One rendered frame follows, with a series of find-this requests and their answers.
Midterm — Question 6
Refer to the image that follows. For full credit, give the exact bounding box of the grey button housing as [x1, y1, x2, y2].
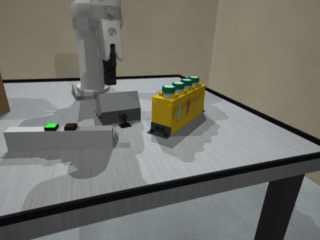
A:
[95, 90, 141, 128]

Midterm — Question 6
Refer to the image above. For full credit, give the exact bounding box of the brown cardboard box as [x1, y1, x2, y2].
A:
[0, 73, 10, 113]

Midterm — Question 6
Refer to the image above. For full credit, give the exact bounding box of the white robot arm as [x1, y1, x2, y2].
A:
[70, 0, 123, 94]

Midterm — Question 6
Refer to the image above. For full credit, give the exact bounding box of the green screw cap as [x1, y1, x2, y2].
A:
[180, 78, 193, 86]
[172, 81, 185, 90]
[162, 85, 176, 94]
[188, 76, 200, 83]

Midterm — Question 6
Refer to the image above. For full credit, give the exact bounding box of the black table edge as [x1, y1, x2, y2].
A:
[0, 74, 320, 227]

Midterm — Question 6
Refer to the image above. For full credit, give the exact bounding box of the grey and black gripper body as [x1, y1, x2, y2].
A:
[92, 18, 123, 62]

